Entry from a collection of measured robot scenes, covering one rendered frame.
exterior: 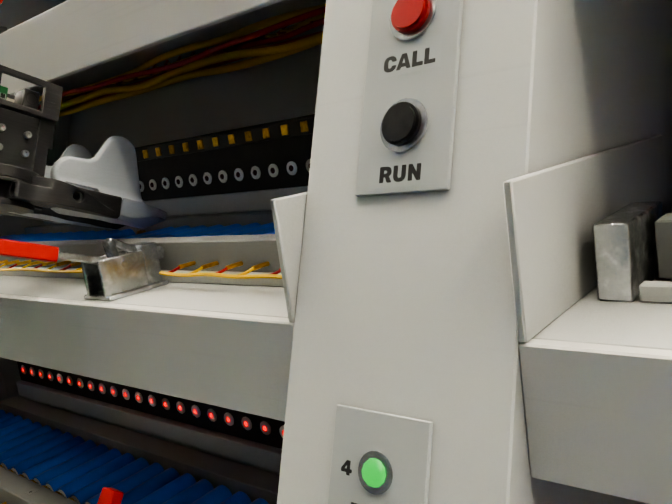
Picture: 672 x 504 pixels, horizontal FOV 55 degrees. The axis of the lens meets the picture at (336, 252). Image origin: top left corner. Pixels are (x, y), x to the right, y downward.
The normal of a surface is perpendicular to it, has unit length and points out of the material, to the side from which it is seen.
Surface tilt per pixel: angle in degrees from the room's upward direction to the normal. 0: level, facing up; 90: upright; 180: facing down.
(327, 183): 90
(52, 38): 111
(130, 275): 90
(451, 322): 90
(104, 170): 90
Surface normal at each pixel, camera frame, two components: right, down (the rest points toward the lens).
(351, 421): -0.63, -0.15
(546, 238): 0.77, 0.00
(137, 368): -0.62, 0.21
